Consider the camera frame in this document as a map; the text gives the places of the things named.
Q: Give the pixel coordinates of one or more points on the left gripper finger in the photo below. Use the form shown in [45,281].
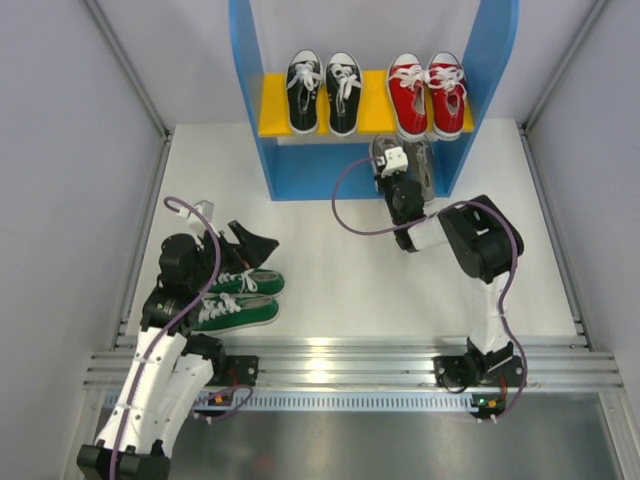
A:
[247,239]
[254,258]

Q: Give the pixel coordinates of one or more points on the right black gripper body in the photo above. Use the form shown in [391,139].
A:
[392,181]

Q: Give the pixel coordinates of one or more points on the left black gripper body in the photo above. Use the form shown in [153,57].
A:
[226,248]

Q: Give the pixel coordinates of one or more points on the grey sneaker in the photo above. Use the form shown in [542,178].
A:
[378,148]
[421,166]

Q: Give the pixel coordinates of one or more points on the red sneaker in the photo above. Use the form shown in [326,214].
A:
[446,80]
[407,90]

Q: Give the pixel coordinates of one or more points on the black sneaker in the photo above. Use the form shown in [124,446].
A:
[344,85]
[303,80]

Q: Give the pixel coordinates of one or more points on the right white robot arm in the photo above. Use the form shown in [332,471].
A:
[486,247]

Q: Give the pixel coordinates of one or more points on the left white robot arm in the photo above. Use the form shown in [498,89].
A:
[172,363]

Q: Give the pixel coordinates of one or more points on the upper green sneaker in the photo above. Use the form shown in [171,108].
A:
[252,281]

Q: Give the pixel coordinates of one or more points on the green sneaker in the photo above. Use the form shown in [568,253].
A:
[252,281]
[224,312]

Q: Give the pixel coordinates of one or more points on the lower green sneaker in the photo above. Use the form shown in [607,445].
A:
[224,312]

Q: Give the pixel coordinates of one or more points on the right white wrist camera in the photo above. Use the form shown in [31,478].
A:
[392,161]

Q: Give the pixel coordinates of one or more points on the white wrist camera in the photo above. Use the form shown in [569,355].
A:
[200,222]
[392,161]

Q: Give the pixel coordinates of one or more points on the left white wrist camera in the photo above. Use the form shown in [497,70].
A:
[200,222]

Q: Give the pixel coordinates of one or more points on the slotted cable duct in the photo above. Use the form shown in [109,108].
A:
[351,402]

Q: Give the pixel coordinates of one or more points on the aluminium rail frame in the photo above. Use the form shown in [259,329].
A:
[359,313]

